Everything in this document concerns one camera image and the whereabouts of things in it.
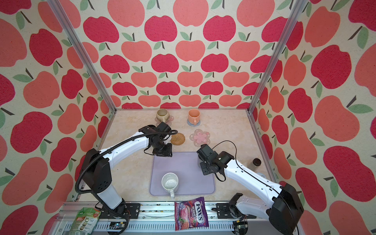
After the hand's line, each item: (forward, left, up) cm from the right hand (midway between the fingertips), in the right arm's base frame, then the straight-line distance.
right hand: (209, 165), depth 81 cm
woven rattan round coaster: (+21, +22, -9) cm, 32 cm away
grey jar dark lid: (+5, -27, -1) cm, 27 cm away
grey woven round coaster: (+36, +14, -8) cm, 39 cm away
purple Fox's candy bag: (-23, +8, -7) cm, 25 cm away
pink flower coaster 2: (+25, +6, -10) cm, 27 cm away
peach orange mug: (+39, +12, -2) cm, 41 cm away
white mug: (-10, +21, -7) cm, 25 cm away
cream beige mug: (+37, +35, -1) cm, 51 cm away
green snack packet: (-32, +59, -7) cm, 68 cm away
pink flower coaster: (+39, +30, -8) cm, 50 cm away
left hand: (+3, +22, +1) cm, 22 cm away
